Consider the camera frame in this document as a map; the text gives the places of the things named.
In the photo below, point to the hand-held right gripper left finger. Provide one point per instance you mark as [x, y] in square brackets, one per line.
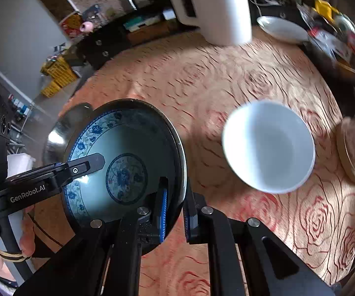
[160, 212]

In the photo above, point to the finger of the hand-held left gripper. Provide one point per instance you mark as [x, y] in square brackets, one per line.
[75, 171]
[91, 160]

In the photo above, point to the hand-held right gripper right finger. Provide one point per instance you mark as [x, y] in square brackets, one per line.
[188, 219]

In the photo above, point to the blue patterned ceramic bowl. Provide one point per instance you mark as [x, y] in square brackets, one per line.
[128, 141]

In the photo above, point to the large stainless steel bowl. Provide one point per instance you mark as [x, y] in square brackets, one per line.
[63, 129]

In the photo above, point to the white cushion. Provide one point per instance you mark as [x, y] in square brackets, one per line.
[20, 165]

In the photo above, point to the plain white bowl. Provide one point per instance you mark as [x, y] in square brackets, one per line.
[266, 148]

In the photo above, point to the black cabinet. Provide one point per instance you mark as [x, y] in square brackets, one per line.
[103, 46]

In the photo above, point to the rose patterned tablecloth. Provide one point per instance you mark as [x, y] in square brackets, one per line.
[196, 83]

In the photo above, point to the pink round gadget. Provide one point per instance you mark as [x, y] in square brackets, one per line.
[87, 27]

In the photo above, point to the red patterned box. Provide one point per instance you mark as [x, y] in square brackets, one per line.
[71, 24]

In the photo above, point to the stack of books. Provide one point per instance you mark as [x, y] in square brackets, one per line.
[142, 23]

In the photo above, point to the metal cup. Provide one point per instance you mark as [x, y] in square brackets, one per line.
[128, 2]

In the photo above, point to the small white box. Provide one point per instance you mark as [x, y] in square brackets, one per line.
[168, 13]

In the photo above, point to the white electric kettle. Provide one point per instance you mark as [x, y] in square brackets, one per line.
[223, 9]

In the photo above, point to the white round plate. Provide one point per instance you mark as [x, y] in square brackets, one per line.
[282, 29]

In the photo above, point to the clear container with packets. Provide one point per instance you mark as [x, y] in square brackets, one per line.
[334, 43]

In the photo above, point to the yellow box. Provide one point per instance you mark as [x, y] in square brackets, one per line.
[324, 9]

